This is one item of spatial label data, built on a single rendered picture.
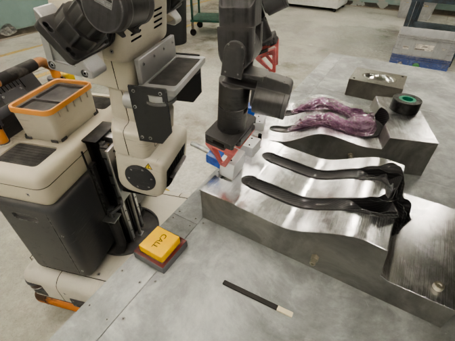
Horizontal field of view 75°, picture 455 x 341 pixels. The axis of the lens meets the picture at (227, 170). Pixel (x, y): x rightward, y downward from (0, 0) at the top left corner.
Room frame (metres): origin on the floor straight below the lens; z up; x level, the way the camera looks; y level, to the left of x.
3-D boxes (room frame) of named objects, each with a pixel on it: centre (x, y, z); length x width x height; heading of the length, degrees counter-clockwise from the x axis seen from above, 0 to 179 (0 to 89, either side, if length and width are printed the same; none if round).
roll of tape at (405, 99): (0.81, -0.54, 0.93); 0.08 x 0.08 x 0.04
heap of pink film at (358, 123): (0.80, -0.32, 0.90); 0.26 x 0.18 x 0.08; 77
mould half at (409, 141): (0.81, -0.33, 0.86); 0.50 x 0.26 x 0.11; 77
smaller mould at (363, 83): (1.16, -0.61, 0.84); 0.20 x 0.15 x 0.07; 59
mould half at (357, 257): (0.46, -0.22, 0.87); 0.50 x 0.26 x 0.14; 59
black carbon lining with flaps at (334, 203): (0.48, -0.21, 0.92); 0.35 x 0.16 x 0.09; 59
